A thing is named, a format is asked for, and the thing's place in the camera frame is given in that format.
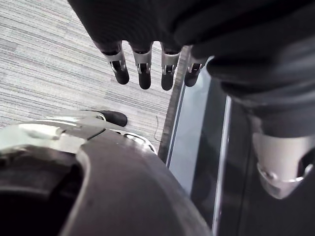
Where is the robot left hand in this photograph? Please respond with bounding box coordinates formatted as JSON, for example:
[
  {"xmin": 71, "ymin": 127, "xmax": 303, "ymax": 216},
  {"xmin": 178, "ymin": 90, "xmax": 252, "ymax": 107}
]
[{"xmin": 67, "ymin": 0, "xmax": 315, "ymax": 200}]

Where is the robot dark foot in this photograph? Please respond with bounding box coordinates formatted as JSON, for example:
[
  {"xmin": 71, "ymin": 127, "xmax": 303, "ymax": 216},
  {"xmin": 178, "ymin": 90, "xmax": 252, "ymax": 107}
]
[{"xmin": 97, "ymin": 110, "xmax": 128, "ymax": 127}]

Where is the robot dark hip cover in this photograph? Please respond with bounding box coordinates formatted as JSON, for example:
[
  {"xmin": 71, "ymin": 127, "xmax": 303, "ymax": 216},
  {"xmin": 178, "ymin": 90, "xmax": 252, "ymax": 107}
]
[{"xmin": 0, "ymin": 127, "xmax": 214, "ymax": 236}]

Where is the robot silver leg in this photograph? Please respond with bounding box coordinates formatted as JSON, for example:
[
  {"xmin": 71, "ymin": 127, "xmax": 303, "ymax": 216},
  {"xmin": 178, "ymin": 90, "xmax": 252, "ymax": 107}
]
[{"xmin": 0, "ymin": 109, "xmax": 158, "ymax": 163}]

